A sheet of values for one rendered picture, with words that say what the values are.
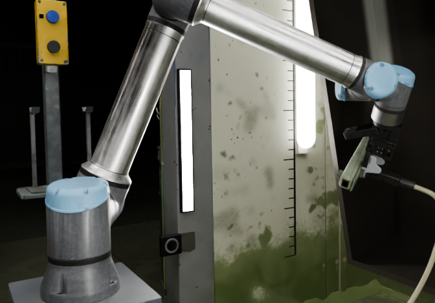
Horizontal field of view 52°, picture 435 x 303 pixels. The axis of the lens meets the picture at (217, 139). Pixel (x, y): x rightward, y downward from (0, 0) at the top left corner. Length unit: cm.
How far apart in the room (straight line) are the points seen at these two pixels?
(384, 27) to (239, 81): 67
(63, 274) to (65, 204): 16
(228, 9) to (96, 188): 54
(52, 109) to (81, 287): 104
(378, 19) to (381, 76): 81
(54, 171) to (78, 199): 93
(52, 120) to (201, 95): 65
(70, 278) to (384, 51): 146
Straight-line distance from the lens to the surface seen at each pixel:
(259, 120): 217
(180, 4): 113
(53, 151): 200
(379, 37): 198
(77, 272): 112
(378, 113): 141
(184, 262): 206
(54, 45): 195
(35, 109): 180
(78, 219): 109
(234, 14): 113
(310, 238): 246
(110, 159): 125
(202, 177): 202
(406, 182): 154
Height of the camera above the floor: 107
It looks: 3 degrees down
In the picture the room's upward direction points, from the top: 1 degrees counter-clockwise
